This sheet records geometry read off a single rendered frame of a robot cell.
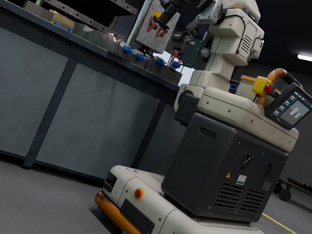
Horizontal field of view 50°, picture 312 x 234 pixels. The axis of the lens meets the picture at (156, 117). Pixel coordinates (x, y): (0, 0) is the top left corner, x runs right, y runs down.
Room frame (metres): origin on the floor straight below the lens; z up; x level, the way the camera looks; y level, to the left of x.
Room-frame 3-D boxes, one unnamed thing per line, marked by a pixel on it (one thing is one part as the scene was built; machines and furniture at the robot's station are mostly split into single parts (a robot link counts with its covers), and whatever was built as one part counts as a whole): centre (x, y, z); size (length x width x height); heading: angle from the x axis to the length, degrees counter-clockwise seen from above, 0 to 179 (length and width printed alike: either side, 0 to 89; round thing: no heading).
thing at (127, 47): (1.92, 0.29, 0.85); 0.13 x 0.05 x 0.05; 47
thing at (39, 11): (1.97, 0.88, 0.83); 0.20 x 0.15 x 0.07; 30
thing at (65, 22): (2.82, 1.06, 0.87); 0.50 x 0.27 x 0.17; 30
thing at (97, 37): (2.14, 0.46, 0.85); 0.50 x 0.26 x 0.11; 47
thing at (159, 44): (3.10, 0.35, 0.73); 0.30 x 0.22 x 1.47; 120
